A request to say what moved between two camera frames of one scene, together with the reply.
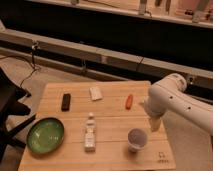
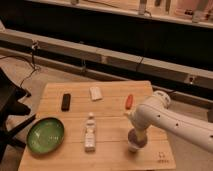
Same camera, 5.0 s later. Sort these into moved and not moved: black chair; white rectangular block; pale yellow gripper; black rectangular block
Moved: pale yellow gripper
Not moved: white rectangular block; black rectangular block; black chair
